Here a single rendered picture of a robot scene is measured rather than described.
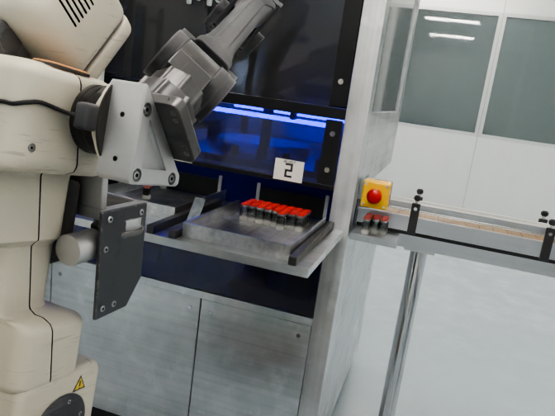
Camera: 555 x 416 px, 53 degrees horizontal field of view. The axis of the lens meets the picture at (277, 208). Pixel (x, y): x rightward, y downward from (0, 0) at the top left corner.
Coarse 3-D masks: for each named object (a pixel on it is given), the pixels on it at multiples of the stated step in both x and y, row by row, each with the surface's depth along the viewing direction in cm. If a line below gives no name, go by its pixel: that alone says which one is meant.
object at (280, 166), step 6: (276, 162) 156; (282, 162) 155; (288, 162) 155; (294, 162) 154; (300, 162) 154; (276, 168) 156; (282, 168) 156; (288, 168) 155; (294, 168) 155; (300, 168) 154; (276, 174) 157; (282, 174) 156; (288, 174) 156; (294, 174) 155; (300, 174) 154; (288, 180) 156; (294, 180) 155; (300, 180) 155
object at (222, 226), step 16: (224, 208) 148; (192, 224) 126; (208, 224) 140; (224, 224) 142; (240, 224) 145; (256, 224) 147; (320, 224) 146; (208, 240) 125; (224, 240) 124; (240, 240) 123; (256, 240) 122; (272, 240) 133; (288, 240) 135; (304, 240) 131; (272, 256) 121; (288, 256) 120
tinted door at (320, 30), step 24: (288, 0) 149; (312, 0) 147; (336, 0) 145; (288, 24) 150; (312, 24) 148; (336, 24) 146; (264, 48) 153; (288, 48) 151; (312, 48) 149; (336, 48) 147; (240, 72) 156; (264, 72) 154; (288, 72) 152; (312, 72) 150; (264, 96) 155; (288, 96) 153; (312, 96) 151
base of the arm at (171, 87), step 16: (144, 80) 66; (160, 80) 66; (176, 80) 67; (192, 80) 69; (160, 96) 63; (176, 96) 65; (192, 96) 68; (160, 112) 63; (176, 112) 62; (192, 112) 68; (176, 128) 64; (192, 128) 65; (176, 144) 66; (192, 144) 66; (192, 160) 67
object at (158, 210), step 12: (120, 192) 161; (132, 192) 164; (156, 192) 168; (168, 192) 171; (180, 192) 173; (216, 192) 164; (156, 204) 140; (168, 204) 156; (180, 204) 158; (156, 216) 141
